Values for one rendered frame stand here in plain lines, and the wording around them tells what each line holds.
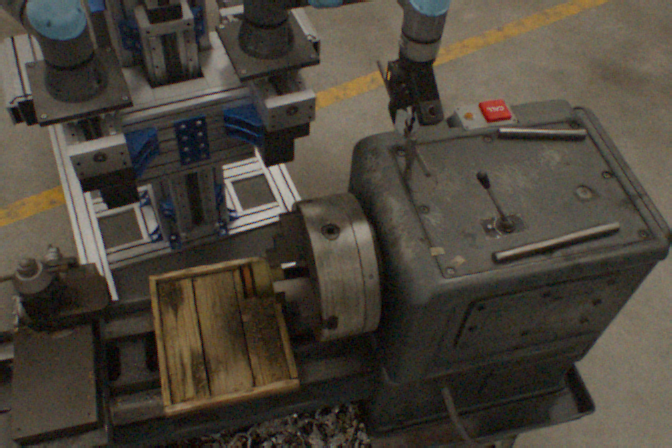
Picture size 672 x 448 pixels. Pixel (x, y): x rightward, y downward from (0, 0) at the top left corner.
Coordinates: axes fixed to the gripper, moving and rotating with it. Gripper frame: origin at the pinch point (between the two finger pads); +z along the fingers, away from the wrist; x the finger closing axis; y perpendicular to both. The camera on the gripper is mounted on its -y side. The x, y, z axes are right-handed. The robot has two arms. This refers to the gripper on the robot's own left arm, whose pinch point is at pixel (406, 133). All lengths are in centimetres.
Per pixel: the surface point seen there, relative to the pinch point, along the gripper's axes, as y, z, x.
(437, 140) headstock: 4.7, 9.0, -10.3
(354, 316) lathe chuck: -27.4, 22.7, 16.7
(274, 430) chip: -27, 79, 34
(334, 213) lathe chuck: -9.1, 11.0, 17.0
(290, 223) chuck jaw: -6.0, 16.3, 25.6
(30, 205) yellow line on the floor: 111, 135, 110
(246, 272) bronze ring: -12.1, 22.7, 36.5
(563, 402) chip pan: -37, 80, -47
